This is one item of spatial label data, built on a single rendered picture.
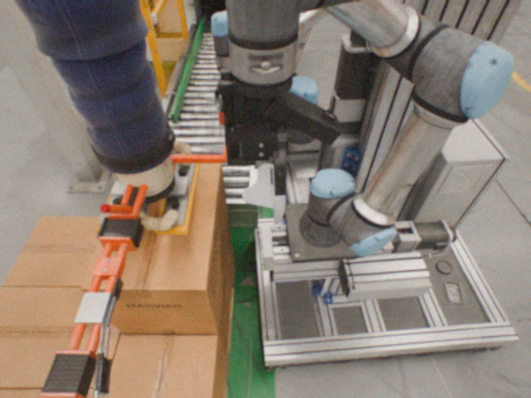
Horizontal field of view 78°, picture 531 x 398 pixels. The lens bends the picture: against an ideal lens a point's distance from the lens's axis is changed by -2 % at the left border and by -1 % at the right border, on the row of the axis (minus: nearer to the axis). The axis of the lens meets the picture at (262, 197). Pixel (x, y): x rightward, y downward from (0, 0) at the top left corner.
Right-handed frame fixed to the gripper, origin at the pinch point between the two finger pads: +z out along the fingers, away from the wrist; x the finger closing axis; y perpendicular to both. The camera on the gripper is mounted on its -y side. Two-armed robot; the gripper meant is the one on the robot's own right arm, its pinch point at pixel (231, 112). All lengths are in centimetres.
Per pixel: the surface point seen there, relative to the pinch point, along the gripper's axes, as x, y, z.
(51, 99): -121, -76, 42
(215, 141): -19, -62, 65
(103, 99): -25, 40, -31
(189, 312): -14, 60, 42
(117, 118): -23, 40, -26
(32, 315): -86, 53, 64
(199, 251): -10, 46, 24
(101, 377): -20, 91, -2
